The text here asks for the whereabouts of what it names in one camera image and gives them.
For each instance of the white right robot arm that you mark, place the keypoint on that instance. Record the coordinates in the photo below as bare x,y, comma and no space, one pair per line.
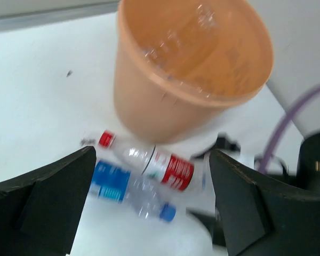
308,167

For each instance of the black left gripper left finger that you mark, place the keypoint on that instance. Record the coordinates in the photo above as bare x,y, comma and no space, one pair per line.
41,209

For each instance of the red label plastic bottle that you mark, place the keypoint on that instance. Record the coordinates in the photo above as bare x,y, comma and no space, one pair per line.
155,163

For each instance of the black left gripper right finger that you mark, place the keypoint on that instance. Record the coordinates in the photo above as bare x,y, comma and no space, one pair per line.
261,215

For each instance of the aluminium frame rail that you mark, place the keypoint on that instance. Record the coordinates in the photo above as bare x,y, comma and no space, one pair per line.
39,18

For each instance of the orange plastic bin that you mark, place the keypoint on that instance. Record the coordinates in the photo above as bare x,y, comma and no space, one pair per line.
179,64

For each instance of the blue label plastic bottle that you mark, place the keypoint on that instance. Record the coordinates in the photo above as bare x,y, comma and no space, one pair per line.
116,184

